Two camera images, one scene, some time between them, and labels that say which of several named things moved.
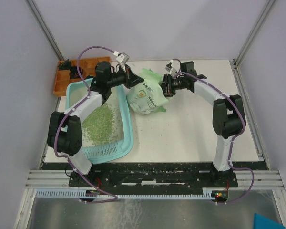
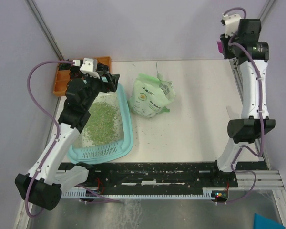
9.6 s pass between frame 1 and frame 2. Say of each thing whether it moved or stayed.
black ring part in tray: stayed
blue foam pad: stayed
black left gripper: moved
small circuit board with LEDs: stayed
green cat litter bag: moved
